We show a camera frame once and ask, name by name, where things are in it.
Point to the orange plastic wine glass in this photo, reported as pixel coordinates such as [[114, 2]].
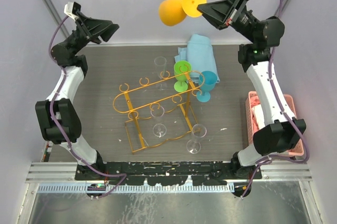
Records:
[[173, 12]]

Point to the clear flute glass back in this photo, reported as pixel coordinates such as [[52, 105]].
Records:
[[160, 67]]

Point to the clear flute glass front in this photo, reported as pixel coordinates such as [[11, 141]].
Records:
[[198, 133]]

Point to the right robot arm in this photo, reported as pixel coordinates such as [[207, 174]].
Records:
[[282, 130]]

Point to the clear flute glass middle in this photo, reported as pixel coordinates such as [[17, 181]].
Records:
[[157, 114]]

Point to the clear flute glass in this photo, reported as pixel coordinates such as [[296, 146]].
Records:
[[160, 67], [198, 133], [157, 114]]

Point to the pink plastic basket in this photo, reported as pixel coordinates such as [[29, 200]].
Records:
[[250, 102]]

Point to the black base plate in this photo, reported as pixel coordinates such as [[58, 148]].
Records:
[[208, 173]]

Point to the blue plastic wine glass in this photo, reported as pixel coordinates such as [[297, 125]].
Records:
[[207, 82]]

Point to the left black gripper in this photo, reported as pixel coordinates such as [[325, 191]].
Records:
[[94, 27]]

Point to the white cloth in basket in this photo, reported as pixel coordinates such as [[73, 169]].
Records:
[[257, 118]]

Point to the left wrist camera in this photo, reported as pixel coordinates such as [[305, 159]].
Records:
[[71, 8]]

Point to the gold wire glass rack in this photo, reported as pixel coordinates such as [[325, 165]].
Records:
[[145, 112]]

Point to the slotted cable duct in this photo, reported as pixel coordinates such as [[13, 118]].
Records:
[[87, 187]]

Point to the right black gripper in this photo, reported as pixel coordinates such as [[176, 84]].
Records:
[[218, 13]]

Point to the light blue folded cloth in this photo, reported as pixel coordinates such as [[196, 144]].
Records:
[[199, 53]]

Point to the green plastic wine glass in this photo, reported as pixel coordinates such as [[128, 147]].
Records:
[[180, 69]]

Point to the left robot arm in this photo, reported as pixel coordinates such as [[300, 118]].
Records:
[[57, 118]]

